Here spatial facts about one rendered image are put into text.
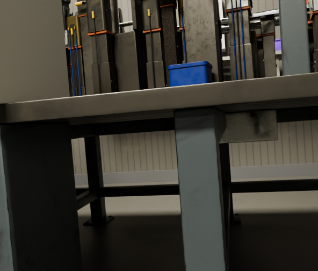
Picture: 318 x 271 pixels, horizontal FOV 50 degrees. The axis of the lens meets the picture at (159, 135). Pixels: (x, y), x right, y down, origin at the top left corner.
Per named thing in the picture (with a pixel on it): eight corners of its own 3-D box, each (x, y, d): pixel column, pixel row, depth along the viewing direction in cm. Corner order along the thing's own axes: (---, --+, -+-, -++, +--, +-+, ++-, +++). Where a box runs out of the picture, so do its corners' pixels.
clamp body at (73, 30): (97, 112, 139) (89, 20, 137) (83, 112, 129) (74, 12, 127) (83, 114, 141) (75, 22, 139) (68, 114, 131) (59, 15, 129)
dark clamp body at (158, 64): (174, 105, 128) (166, 1, 126) (164, 104, 116) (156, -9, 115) (156, 107, 130) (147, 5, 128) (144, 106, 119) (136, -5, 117)
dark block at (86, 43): (106, 110, 134) (97, 2, 132) (97, 110, 127) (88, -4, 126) (95, 111, 136) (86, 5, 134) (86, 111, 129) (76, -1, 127)
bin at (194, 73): (215, 96, 99) (212, 65, 99) (208, 94, 90) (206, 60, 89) (178, 100, 103) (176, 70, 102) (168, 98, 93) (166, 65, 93)
